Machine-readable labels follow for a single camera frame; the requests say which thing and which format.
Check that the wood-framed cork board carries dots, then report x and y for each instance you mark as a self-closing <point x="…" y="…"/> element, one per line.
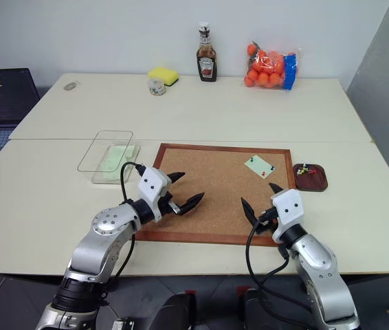
<point x="211" y="192"/>

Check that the pale green paper note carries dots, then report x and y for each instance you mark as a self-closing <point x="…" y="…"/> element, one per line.
<point x="258" y="165"/>

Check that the brown tray with pushpins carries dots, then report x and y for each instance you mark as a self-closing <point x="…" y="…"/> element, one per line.
<point x="311" y="178"/>

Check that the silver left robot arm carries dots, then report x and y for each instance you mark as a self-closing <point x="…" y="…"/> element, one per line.
<point x="101" y="247"/>

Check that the bag of orange balls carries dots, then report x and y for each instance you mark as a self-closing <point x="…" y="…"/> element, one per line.
<point x="270" y="67"/>

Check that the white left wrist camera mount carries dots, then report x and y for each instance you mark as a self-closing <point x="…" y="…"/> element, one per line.
<point x="151" y="187"/>

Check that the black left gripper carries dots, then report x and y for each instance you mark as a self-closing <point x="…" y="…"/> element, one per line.
<point x="171" y="206"/>

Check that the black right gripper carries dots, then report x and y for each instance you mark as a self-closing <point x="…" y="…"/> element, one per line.
<point x="267" y="217"/>

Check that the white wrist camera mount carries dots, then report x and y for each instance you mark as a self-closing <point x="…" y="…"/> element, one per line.
<point x="289" y="209"/>
<point x="151" y="187"/>

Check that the clear plastic container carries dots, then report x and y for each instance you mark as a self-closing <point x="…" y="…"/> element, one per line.
<point x="107" y="156"/>

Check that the dark rounded shape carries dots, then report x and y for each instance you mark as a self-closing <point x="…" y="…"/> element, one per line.
<point x="177" y="313"/>

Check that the yellow green sponge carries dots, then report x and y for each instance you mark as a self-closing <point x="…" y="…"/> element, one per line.
<point x="163" y="75"/>

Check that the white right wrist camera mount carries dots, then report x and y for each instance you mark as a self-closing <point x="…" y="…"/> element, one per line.
<point x="289" y="209"/>

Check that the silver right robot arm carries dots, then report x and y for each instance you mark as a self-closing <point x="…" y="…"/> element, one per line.
<point x="321" y="271"/>

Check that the small clear round jar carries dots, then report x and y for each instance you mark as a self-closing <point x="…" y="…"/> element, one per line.
<point x="156" y="87"/>

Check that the grey partition panel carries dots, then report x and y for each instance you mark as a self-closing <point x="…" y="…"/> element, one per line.
<point x="383" y="79"/>

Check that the brown ketchup bottle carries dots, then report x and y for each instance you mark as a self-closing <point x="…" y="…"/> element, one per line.
<point x="207" y="58"/>

